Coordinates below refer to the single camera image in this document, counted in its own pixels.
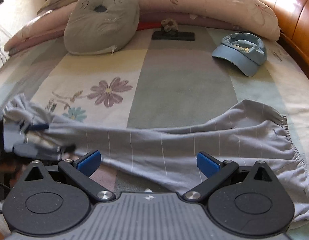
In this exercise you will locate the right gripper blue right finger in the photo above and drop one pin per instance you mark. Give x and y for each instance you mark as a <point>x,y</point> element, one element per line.
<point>217,173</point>

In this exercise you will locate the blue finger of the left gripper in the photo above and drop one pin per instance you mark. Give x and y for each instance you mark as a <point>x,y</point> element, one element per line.
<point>62,149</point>
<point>27,127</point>

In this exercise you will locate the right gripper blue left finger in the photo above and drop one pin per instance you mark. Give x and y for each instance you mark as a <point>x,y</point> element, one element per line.
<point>77,173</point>

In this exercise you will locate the grey striped pants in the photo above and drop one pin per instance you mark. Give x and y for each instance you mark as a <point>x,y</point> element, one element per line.
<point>247,132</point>

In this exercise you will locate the blue baseball cap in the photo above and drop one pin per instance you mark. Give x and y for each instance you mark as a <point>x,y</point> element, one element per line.
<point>244,50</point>

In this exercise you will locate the grey cat face cushion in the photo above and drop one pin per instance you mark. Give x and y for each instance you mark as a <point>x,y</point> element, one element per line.
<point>101,26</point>

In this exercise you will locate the black phone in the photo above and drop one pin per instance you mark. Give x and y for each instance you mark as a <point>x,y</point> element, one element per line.
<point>173,35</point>

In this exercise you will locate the pink folded quilt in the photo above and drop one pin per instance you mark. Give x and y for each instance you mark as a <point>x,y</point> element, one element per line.
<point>251,15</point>

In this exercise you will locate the wooden headboard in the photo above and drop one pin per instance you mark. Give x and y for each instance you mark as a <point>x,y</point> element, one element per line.
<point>293,17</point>

